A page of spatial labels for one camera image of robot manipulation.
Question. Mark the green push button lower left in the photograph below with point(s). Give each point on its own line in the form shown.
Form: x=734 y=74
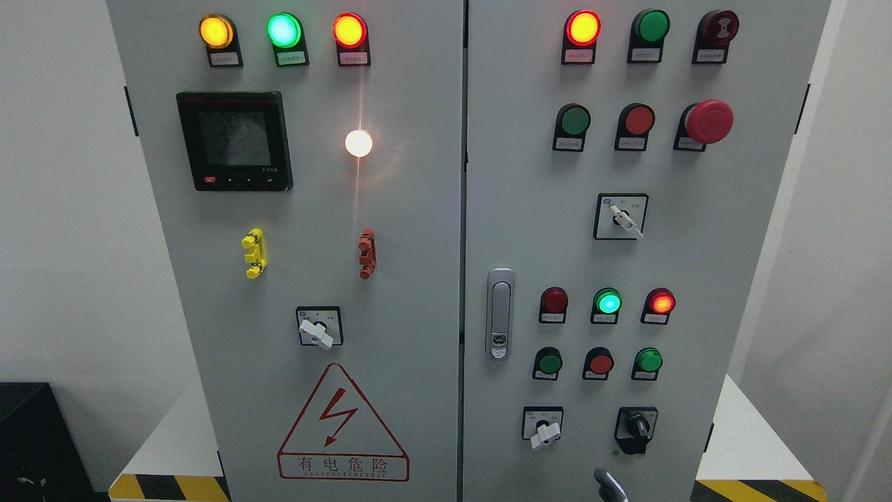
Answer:
x=547 y=364

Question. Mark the green push button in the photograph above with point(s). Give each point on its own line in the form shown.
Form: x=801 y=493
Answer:
x=647 y=364
x=547 y=364
x=571 y=125

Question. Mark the green push button upper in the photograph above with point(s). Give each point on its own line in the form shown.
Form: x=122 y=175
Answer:
x=571 y=125

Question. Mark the red push button lower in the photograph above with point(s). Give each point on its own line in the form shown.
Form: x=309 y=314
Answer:
x=598 y=364

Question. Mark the red push button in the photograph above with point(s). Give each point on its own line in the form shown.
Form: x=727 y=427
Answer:
x=633 y=126
x=598 y=364

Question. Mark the green push button lower right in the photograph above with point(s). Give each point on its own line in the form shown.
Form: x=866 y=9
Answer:
x=647 y=364

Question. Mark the red push button upper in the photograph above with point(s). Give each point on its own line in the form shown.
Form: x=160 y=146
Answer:
x=633 y=126

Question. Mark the red emergency stop button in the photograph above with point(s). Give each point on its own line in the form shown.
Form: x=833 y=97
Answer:
x=701 y=124

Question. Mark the dark red unlit indicator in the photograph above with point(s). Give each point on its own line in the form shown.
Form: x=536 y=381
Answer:
x=553 y=306

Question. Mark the white lit indicator light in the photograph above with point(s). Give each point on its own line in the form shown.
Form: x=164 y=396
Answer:
x=359 y=143

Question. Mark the grey left cabinet door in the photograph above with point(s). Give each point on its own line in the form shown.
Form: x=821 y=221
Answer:
x=401 y=326

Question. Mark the grey cabinet door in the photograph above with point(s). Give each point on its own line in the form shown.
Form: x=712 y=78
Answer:
x=401 y=326
x=532 y=210

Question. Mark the green lit indicator middle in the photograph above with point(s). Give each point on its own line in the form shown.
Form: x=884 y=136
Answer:
x=606 y=305

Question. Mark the grey right cabinet door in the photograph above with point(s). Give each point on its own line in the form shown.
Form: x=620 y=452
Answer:
x=532 y=210

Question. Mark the red electric danger sign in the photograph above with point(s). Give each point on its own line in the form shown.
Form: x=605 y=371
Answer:
x=338 y=435

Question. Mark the red lit indicator middle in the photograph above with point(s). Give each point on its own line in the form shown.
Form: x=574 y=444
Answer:
x=658 y=306

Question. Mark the red indicator light top left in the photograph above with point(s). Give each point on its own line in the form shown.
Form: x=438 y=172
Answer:
x=351 y=34

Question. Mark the red indicator light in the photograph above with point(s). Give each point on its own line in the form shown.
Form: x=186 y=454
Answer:
x=351 y=34
x=579 y=38

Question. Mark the black digital power meter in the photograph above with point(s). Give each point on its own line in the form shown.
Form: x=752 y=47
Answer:
x=236 y=141

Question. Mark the red indicator light top right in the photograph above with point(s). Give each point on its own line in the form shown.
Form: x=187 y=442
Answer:
x=579 y=38

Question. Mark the green indicator light top left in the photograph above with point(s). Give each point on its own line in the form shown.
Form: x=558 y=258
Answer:
x=288 y=41

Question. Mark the green unlit indicator top right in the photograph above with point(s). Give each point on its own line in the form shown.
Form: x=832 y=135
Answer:
x=647 y=36

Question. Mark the yellow indicator light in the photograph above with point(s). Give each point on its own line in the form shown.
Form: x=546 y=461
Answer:
x=222 y=45

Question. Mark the dark red buzzer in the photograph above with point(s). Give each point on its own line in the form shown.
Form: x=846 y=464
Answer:
x=716 y=30

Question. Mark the black box on floor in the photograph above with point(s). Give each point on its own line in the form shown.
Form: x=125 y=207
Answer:
x=39 y=461

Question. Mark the silver door handle lock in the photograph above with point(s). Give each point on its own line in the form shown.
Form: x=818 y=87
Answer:
x=499 y=308

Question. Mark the left door selector switch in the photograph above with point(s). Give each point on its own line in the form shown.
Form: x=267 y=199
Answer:
x=319 y=326

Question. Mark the upper right selector switch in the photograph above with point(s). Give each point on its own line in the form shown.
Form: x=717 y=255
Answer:
x=620 y=216

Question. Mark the lower white selector switch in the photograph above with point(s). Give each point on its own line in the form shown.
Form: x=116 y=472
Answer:
x=541 y=425

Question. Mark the black knob selector switch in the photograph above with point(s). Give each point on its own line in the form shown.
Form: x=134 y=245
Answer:
x=634 y=429

